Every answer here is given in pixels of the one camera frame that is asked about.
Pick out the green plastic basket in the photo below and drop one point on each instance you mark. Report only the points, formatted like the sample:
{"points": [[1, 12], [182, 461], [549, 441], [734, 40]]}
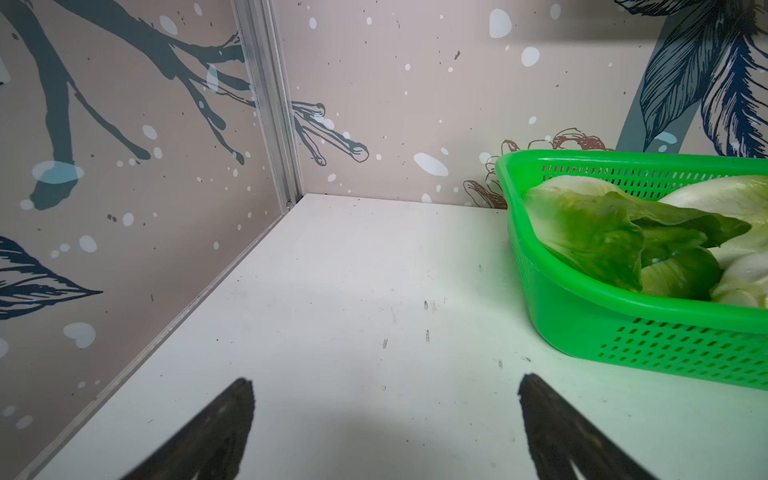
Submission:
{"points": [[587, 319]]}

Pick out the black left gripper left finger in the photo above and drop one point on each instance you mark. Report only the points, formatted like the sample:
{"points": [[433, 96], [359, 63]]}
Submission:
{"points": [[209, 446]]}

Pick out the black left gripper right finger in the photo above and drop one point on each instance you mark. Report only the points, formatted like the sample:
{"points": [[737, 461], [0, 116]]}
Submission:
{"points": [[564, 444]]}

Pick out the small chinese cabbage left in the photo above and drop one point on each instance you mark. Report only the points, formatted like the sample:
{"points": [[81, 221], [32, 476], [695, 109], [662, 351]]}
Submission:
{"points": [[627, 242]]}

